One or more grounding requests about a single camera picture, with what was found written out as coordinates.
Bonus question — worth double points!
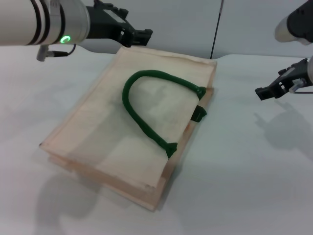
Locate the right arm cable with plug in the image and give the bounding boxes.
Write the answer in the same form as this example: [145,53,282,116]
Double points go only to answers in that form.
[289,79,313,95]

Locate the left arm cable with plug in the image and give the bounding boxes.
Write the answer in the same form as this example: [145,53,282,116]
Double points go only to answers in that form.
[36,44,77,62]

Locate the arm cable with plug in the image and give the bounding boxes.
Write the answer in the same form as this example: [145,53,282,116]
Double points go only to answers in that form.
[289,79,313,95]
[36,44,77,62]

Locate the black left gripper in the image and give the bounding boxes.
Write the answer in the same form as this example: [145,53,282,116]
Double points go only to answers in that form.
[85,0,154,48]

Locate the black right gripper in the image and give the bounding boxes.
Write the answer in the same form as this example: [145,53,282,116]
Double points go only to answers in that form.
[254,58,312,100]

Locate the beige tote bag green handles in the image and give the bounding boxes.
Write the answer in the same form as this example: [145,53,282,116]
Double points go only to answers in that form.
[40,46,218,212]

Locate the right wrist camera housing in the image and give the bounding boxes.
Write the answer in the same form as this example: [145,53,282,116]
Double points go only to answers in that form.
[275,0,313,45]

